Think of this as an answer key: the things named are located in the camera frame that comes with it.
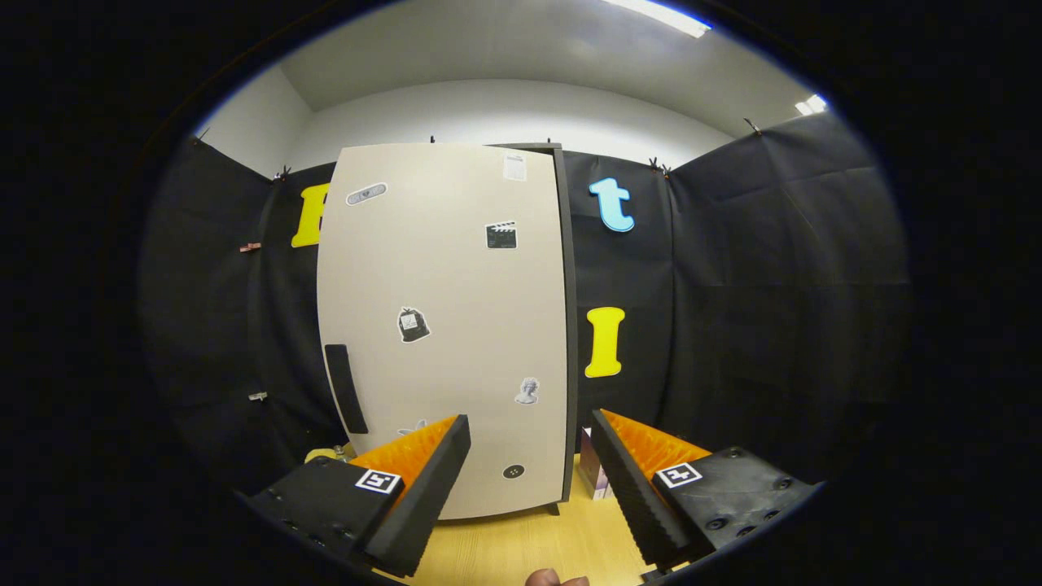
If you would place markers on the wooden clothes peg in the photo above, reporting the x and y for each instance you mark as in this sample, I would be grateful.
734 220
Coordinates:
251 247

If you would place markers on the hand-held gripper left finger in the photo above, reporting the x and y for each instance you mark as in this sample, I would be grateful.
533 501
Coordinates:
435 496

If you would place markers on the brown spine book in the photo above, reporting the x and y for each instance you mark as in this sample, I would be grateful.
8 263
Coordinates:
594 476

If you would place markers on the beige shoe cabinet door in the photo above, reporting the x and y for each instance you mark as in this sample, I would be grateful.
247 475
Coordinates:
456 350

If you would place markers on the small ceiling light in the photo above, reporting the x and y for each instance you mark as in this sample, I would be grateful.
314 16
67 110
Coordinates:
812 104

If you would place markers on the black backdrop cloth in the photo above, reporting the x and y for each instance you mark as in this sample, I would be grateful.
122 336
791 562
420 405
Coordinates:
773 325

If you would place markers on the yellow plush toy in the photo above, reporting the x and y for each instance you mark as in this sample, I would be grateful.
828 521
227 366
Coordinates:
320 456

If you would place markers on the long ceiling light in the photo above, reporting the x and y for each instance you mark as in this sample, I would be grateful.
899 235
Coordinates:
659 16

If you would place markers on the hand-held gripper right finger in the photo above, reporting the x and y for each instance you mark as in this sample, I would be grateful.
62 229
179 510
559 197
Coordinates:
639 505

